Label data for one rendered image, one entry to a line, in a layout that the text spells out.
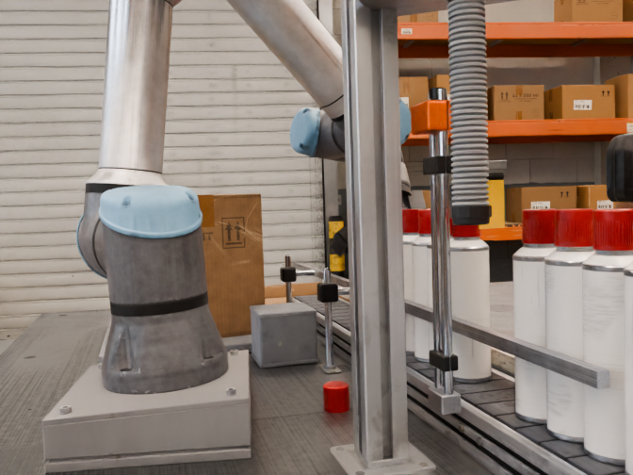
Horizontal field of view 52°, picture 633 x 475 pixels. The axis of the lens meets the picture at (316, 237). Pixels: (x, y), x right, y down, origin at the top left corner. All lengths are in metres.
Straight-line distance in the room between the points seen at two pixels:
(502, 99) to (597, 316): 4.22
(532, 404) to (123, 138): 0.60
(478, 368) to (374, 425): 0.18
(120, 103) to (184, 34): 4.24
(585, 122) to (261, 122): 2.30
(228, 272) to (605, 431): 0.81
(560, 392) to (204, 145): 4.52
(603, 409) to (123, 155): 0.64
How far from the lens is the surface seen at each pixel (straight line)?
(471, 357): 0.80
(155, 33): 0.95
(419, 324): 0.90
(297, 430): 0.81
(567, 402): 0.63
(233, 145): 5.01
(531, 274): 0.65
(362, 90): 0.65
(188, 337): 0.77
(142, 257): 0.76
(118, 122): 0.92
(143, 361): 0.77
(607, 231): 0.57
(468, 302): 0.79
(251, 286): 1.26
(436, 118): 0.66
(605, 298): 0.57
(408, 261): 0.92
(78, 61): 5.23
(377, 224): 0.66
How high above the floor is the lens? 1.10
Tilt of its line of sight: 3 degrees down
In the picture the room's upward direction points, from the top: 2 degrees counter-clockwise
